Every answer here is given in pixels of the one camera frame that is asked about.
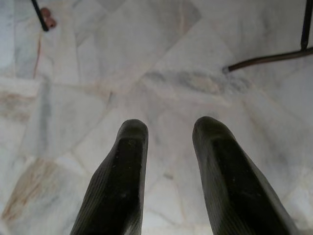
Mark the brown metal foot bar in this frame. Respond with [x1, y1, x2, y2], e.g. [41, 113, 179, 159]
[223, 46, 313, 73]

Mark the black metal table leg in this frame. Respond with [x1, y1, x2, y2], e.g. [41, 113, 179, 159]
[300, 0, 313, 49]
[31, 0, 49, 32]

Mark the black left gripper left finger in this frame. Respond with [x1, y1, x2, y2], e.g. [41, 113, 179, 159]
[69, 119, 149, 235]

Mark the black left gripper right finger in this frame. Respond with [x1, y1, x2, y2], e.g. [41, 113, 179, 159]
[192, 116, 300, 235]

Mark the small reddish floor object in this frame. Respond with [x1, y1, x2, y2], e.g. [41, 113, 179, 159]
[40, 7, 57, 28]

